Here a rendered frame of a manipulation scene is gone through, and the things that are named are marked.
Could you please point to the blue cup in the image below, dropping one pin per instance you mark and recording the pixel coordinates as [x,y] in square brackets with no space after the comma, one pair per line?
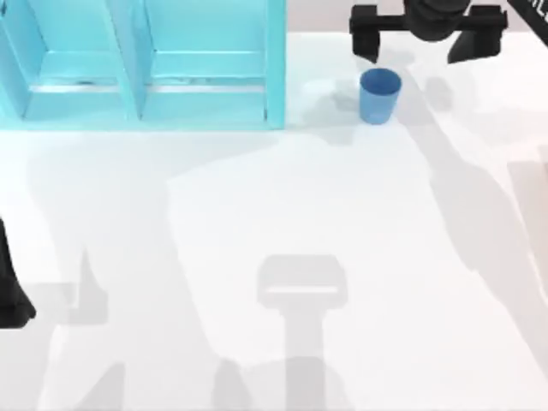
[379,105]

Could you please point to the light blue rack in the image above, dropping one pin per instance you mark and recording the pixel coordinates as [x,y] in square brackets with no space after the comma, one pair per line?
[205,64]

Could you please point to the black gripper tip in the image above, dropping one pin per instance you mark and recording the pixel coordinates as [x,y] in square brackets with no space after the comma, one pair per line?
[10,295]

